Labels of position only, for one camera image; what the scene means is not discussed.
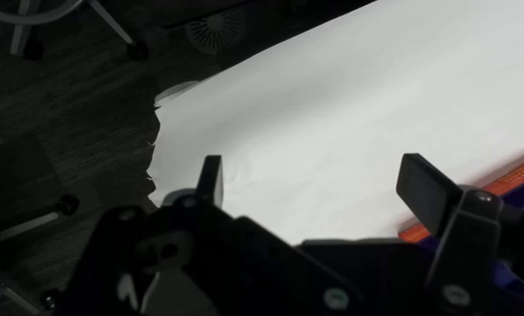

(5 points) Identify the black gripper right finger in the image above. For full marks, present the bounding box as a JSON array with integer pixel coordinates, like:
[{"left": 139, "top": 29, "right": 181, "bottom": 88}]
[{"left": 395, "top": 153, "right": 465, "bottom": 239}]

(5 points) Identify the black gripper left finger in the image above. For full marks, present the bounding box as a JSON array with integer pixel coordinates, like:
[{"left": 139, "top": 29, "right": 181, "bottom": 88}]
[{"left": 195, "top": 153, "right": 225, "bottom": 208}]

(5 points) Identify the white paper table cover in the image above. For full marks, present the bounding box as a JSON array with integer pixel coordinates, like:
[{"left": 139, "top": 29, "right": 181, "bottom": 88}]
[{"left": 146, "top": 0, "right": 524, "bottom": 245}]

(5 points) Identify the round black vented fan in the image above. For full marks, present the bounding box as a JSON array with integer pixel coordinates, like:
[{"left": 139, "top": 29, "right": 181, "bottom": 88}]
[{"left": 183, "top": 15, "right": 248, "bottom": 59}]

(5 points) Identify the grey chair base with casters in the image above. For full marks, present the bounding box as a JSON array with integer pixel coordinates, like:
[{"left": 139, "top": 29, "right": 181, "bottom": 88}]
[
  {"left": 0, "top": 0, "right": 153, "bottom": 60},
  {"left": 0, "top": 194, "right": 81, "bottom": 250}
]

